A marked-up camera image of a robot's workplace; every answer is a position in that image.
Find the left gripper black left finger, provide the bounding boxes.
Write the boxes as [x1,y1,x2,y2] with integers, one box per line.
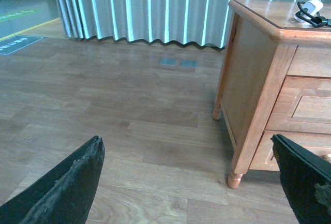
[1,136,105,223]

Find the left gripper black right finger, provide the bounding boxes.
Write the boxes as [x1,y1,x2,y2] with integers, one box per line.
[271,134,330,223]

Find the wooden drawer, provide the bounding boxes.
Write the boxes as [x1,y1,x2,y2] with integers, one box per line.
[266,76,330,134]
[249,130,330,171]

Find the white charger adapter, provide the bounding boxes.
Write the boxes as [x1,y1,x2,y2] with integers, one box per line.
[294,0,323,22]

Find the light wooden nightstand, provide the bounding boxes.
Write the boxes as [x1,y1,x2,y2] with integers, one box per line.
[213,0,330,189]

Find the grey floor sign sticker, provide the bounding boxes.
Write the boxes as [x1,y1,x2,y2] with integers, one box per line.
[0,35,44,55]

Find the right metal floor socket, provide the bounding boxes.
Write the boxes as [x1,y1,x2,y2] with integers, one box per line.
[180,60,198,68]

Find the metal floor socket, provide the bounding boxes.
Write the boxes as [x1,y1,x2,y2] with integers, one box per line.
[159,58,176,66]
[180,60,198,68]

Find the left metal floor socket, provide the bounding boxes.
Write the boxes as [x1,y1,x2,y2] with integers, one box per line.
[159,58,176,66]

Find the grey pleated curtain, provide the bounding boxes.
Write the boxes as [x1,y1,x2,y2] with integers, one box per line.
[51,0,331,49]

